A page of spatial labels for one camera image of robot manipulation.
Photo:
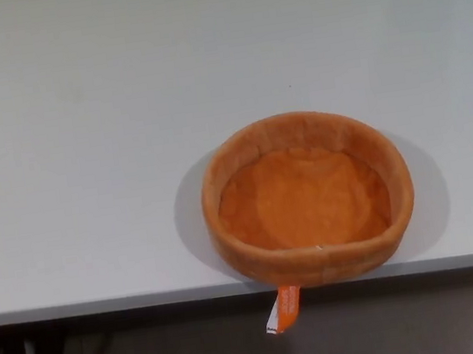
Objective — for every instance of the orange plush soft plate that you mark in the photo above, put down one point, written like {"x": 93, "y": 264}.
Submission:
{"x": 310, "y": 202}

